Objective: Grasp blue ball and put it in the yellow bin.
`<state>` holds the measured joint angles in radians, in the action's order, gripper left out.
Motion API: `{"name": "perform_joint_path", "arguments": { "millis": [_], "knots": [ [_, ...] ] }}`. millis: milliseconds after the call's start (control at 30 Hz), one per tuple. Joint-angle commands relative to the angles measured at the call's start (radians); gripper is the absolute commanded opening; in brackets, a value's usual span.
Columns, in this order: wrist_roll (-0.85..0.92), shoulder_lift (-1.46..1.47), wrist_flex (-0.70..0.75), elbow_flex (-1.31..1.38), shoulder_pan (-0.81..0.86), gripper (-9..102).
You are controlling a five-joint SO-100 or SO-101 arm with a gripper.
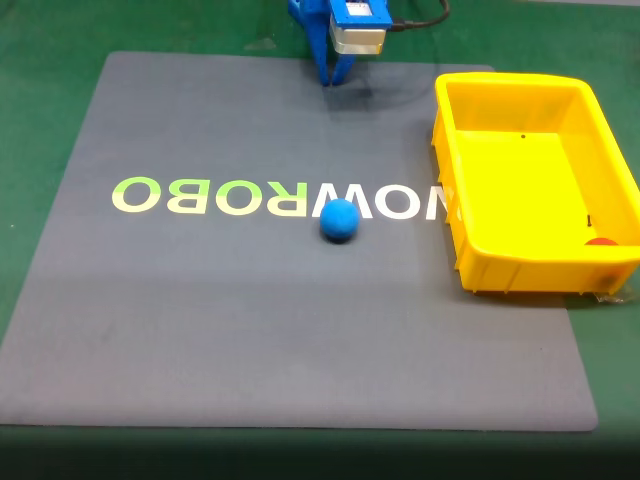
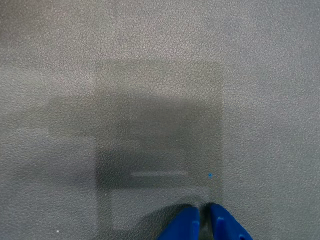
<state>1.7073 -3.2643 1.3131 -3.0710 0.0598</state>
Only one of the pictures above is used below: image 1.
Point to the red ball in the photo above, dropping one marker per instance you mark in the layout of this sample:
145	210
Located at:
601	242

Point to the grey mat with NOWROBO print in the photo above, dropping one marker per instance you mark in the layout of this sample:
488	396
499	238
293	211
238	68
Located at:
200	310

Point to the yellow plastic bin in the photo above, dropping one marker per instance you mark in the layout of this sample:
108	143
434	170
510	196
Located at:
515	185

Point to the blue ball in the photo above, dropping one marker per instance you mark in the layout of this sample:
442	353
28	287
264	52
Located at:
339	220

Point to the clear tape scrap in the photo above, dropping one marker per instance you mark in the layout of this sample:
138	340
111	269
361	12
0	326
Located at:
614	298

